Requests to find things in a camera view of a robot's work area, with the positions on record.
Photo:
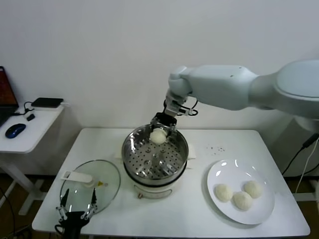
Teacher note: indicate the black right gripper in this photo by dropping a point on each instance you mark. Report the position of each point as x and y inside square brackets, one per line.
[165, 120]

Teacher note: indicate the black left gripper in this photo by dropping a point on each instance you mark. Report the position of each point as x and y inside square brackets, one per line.
[73, 221]

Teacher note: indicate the white steamed baozi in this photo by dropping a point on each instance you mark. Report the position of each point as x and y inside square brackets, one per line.
[157, 137]
[253, 189]
[242, 201]
[223, 193]

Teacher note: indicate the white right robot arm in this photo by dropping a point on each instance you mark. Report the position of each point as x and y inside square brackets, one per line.
[224, 87]

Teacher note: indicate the stainless steel steamer basket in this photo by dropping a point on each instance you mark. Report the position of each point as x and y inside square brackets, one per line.
[139, 159]

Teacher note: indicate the white electric cooker base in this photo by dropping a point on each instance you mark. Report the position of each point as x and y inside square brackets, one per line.
[152, 190]

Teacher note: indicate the white round plate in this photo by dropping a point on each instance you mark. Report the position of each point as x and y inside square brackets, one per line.
[224, 171]

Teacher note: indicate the white side table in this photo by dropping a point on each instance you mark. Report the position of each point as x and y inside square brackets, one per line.
[32, 134]

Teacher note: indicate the blue computer mouse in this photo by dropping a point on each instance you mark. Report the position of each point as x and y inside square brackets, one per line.
[15, 130]

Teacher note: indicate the black-topped white box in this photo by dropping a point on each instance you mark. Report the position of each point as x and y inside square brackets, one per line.
[47, 103]

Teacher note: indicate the black laptop with red screen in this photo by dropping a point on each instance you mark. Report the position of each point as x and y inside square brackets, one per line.
[6, 99]

